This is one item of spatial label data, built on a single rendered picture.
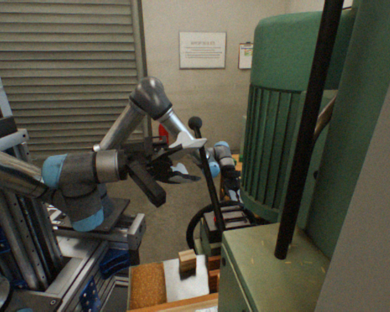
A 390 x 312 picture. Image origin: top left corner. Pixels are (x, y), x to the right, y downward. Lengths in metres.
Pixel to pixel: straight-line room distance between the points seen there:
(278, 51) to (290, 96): 0.06
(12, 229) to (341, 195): 0.84
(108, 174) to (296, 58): 0.41
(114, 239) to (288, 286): 0.95
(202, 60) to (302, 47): 3.08
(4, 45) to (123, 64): 1.39
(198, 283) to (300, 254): 0.49
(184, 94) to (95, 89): 1.20
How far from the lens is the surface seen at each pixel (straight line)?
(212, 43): 3.41
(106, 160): 0.53
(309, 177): 0.31
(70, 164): 0.55
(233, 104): 3.58
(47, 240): 1.02
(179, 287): 0.70
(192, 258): 0.70
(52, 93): 3.68
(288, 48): 0.34
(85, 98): 3.55
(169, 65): 3.37
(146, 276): 0.68
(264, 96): 0.37
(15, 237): 0.91
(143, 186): 0.51
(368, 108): 0.19
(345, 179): 0.21
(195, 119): 0.55
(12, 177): 0.64
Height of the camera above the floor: 1.46
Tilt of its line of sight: 24 degrees down
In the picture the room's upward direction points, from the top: straight up
